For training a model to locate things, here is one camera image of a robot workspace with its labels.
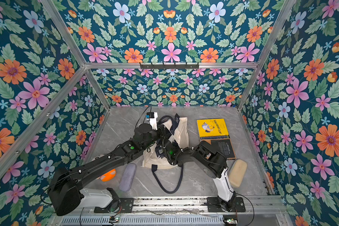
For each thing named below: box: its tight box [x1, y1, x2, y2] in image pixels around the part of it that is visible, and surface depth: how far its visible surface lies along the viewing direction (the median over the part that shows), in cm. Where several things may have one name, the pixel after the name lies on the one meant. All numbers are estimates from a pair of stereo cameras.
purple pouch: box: [119, 162, 137, 192], surface depth 82 cm
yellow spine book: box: [196, 118, 230, 140], surface depth 101 cm
